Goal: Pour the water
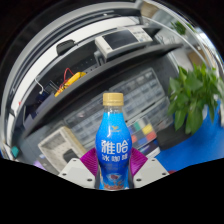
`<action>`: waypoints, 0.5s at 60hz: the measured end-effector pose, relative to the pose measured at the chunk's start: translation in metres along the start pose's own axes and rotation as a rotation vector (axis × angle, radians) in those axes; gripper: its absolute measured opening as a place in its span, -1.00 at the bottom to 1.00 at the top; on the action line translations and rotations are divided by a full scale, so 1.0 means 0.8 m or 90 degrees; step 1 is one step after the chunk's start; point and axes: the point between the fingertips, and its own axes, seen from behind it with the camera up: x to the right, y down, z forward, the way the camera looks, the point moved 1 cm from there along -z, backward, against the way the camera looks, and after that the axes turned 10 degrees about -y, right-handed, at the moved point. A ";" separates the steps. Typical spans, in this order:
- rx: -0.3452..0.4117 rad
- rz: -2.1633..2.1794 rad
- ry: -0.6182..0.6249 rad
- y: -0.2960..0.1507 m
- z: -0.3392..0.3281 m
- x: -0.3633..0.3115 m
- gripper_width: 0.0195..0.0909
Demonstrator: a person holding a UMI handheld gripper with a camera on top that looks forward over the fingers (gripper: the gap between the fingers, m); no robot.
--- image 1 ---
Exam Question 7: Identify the white metal rack shelf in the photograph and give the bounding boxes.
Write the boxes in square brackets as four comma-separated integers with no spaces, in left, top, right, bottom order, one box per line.
[139,0,223,68]

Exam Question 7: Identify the flat black case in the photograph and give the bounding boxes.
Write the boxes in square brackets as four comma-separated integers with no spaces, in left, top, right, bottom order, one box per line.
[156,126,188,151]

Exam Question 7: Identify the clear organizer box colourful parts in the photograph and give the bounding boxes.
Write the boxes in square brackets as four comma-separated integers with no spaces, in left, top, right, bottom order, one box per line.
[129,118,158,148]

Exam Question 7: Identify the potted green plant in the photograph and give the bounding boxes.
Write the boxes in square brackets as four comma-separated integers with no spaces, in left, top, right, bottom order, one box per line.
[166,63,224,136]

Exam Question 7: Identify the dark overhead shelf unit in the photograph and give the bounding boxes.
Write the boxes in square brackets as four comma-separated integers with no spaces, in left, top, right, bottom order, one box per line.
[1,0,188,158]

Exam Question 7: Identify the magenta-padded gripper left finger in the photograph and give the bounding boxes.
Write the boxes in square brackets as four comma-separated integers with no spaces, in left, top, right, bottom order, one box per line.
[57,147,100,189]

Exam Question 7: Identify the white perforated storage tray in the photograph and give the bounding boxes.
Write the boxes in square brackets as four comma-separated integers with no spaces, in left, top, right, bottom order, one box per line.
[37,125,88,173]

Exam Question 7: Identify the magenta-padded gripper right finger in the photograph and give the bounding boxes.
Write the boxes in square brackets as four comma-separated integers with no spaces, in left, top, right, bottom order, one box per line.
[129,147,169,189]

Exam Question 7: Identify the blue drink bottle gold cap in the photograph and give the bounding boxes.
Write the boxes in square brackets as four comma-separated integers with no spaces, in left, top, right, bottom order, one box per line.
[94,92,133,191]

